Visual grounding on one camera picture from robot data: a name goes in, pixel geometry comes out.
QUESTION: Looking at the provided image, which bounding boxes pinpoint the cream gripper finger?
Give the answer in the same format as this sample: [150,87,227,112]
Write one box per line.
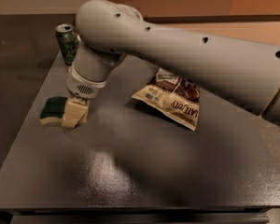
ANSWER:
[62,97,90,129]

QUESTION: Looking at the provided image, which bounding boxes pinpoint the brown snack bag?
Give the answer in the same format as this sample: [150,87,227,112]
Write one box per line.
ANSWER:
[133,69,200,131]

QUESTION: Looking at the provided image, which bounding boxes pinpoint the green soda can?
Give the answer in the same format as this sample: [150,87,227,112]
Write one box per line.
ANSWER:
[55,23,79,65]

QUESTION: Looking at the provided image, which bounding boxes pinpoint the green and yellow sponge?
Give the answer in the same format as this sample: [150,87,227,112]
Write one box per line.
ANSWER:
[40,96,71,127]

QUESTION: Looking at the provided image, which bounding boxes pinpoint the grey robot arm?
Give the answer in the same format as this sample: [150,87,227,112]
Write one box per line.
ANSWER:
[66,0,280,127]

